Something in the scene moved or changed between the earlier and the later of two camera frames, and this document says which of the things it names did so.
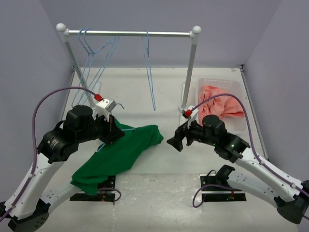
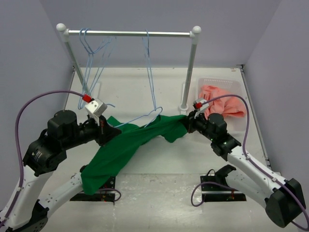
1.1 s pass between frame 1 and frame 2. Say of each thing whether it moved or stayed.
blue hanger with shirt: moved
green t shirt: moved
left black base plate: stayed
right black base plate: stayed
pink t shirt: stayed
